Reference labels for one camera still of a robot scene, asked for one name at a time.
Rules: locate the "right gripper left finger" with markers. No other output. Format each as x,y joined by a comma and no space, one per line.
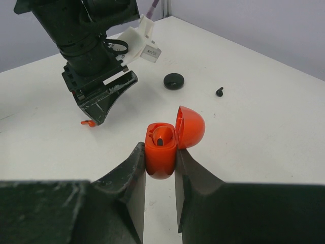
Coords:
108,210

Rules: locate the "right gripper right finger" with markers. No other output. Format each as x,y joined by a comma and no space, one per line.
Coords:
210,210

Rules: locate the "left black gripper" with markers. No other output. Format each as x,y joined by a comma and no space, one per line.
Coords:
96,94

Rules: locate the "orange earbud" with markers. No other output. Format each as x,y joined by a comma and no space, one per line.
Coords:
90,123
162,135

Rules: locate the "orange round charging case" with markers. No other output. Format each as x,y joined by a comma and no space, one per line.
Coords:
188,131

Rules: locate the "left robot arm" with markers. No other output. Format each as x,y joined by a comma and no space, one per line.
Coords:
95,73

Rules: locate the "black earbud top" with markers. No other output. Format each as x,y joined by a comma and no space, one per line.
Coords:
219,92

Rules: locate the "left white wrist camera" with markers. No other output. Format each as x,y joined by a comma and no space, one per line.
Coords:
136,43

